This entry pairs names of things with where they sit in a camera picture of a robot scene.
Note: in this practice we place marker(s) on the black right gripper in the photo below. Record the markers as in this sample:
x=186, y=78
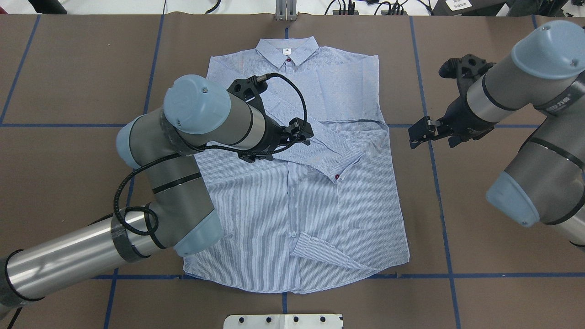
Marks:
x=458, y=118

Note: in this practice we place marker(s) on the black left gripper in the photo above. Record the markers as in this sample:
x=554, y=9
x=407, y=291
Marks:
x=274, y=133

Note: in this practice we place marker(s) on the light blue striped shirt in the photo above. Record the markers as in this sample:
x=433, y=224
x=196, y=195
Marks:
x=316, y=217

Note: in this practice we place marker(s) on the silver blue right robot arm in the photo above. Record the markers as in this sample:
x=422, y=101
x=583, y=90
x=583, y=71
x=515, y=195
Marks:
x=544, y=182

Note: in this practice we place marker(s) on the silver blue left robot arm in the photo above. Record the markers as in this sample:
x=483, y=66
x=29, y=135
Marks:
x=164, y=202

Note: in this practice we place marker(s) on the black labelled box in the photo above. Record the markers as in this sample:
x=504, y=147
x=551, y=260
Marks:
x=467, y=7

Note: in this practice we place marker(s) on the aluminium frame post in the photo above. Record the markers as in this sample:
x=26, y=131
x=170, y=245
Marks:
x=286, y=10

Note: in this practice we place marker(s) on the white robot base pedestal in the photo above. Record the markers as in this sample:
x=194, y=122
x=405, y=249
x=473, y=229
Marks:
x=285, y=321

